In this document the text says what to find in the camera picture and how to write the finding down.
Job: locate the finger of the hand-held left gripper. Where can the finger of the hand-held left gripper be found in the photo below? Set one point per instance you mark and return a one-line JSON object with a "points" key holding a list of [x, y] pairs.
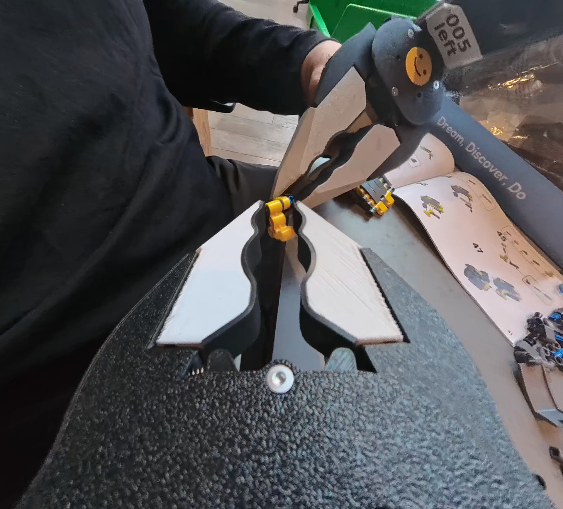
{"points": [[325, 118], [365, 157]]}

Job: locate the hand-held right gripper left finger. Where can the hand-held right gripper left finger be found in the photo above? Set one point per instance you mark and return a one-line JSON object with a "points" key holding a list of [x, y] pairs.
{"points": [[211, 289]]}

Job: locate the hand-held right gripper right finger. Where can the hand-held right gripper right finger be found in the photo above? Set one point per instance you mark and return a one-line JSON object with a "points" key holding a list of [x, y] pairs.
{"points": [[347, 289]]}

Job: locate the yellow grey toy brick assembly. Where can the yellow grey toy brick assembly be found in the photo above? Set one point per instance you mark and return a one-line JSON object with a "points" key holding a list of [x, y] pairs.
{"points": [[376, 199]]}

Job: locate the yellow toy brick connector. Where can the yellow toy brick connector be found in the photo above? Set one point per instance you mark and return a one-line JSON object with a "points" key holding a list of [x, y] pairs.
{"points": [[279, 221]]}

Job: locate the person's left forearm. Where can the person's left forearm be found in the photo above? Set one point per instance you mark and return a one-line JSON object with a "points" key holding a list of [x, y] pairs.
{"points": [[246, 65]]}

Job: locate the grey desk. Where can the grey desk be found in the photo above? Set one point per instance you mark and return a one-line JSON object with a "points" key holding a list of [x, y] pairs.
{"points": [[418, 280]]}

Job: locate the person's left hand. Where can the person's left hand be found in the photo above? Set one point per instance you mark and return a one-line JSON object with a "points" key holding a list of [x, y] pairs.
{"points": [[317, 67]]}

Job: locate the black office chair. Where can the black office chair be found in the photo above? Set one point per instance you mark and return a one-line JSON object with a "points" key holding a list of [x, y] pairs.
{"points": [[301, 5]]}

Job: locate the dark lettered fabric roll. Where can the dark lettered fabric roll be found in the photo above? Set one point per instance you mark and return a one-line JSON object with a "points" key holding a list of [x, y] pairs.
{"points": [[484, 144]]}

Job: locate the white building instruction booklet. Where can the white building instruction booklet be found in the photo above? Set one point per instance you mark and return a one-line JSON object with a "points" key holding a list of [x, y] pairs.
{"points": [[475, 227]]}

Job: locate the clear plastic bag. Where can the clear plastic bag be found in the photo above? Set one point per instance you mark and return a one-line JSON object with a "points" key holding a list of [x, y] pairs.
{"points": [[523, 96]]}

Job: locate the person in black clothing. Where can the person in black clothing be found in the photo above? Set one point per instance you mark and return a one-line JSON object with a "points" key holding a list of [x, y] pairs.
{"points": [[88, 166]]}

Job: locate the pile of toy brick pieces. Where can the pile of toy brick pieces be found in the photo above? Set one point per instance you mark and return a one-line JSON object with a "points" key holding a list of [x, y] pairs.
{"points": [[545, 333]]}

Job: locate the grey curved brick panel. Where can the grey curved brick panel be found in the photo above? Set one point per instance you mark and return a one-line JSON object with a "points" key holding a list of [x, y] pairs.
{"points": [[534, 386]]}

